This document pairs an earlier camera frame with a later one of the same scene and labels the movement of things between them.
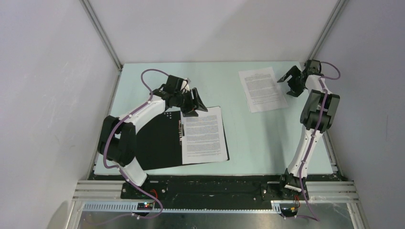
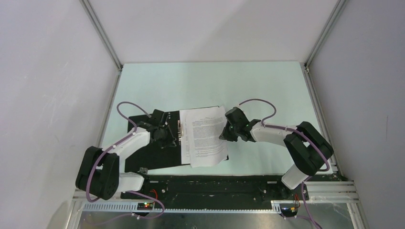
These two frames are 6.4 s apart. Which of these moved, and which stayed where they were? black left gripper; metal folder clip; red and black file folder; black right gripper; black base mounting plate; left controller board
Moved: black right gripper; black left gripper
Stayed: black base mounting plate; metal folder clip; red and black file folder; left controller board
